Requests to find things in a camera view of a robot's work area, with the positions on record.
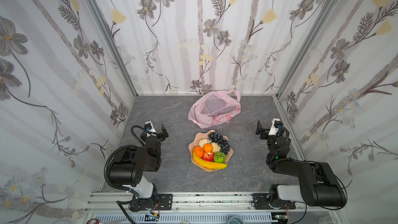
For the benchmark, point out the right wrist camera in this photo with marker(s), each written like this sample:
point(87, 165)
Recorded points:
point(276, 125)

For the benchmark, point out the orange fake fruit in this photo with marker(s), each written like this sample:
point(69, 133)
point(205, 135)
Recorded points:
point(198, 151)
point(208, 147)

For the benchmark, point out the yellow fake banana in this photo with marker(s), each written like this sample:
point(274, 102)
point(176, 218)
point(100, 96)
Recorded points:
point(208, 165)

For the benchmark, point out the green fake custard apple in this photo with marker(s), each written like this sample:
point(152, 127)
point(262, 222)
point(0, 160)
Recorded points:
point(219, 157)

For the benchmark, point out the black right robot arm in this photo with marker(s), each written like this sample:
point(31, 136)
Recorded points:
point(317, 184)

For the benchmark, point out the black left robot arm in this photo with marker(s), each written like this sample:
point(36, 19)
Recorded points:
point(125, 167)

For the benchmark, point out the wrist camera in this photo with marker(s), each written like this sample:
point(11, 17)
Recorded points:
point(149, 128)
point(276, 125)

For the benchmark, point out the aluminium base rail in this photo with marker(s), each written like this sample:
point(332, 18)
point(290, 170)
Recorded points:
point(205, 208)

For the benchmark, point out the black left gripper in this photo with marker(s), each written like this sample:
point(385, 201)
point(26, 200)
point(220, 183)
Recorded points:
point(158, 135)

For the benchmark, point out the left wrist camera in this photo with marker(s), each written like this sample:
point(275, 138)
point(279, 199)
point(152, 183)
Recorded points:
point(149, 128)

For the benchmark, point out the pale yellow fake fruit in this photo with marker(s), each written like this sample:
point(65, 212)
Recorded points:
point(215, 147)

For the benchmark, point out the beige fake potato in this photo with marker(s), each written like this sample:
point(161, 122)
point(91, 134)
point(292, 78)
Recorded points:
point(202, 142)

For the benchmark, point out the pink scalloped bowl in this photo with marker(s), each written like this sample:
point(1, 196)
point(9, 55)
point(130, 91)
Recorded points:
point(200, 136)

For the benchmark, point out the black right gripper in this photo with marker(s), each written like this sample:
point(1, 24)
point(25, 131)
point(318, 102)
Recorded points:
point(265, 132)

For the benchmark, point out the red fake strawberry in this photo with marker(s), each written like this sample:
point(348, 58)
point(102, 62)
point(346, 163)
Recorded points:
point(208, 156)

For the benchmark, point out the pink plastic bag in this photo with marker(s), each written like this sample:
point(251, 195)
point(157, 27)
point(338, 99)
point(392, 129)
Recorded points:
point(215, 108)

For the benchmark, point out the dark fake grape bunch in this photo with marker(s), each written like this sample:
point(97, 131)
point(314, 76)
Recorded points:
point(221, 141)

